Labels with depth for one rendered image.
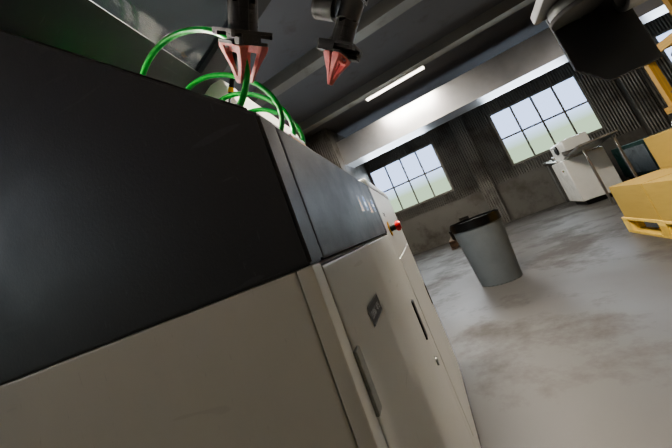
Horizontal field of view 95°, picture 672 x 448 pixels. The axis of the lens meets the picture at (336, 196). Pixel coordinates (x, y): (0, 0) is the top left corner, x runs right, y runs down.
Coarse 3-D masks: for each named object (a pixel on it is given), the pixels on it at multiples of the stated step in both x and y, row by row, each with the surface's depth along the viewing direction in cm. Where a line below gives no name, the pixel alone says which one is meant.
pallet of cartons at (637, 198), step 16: (656, 144) 263; (656, 160) 273; (640, 176) 273; (656, 176) 239; (624, 192) 262; (640, 192) 239; (656, 192) 220; (624, 208) 274; (640, 208) 249; (656, 208) 227; (640, 224) 271
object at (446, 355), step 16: (256, 112) 130; (288, 128) 171; (384, 208) 119; (384, 224) 97; (400, 240) 127; (400, 256) 102; (416, 272) 135; (416, 288) 107; (432, 304) 147; (432, 320) 114; (432, 336) 94; (448, 352) 122; (448, 368) 99; (464, 400) 105; (464, 416) 89
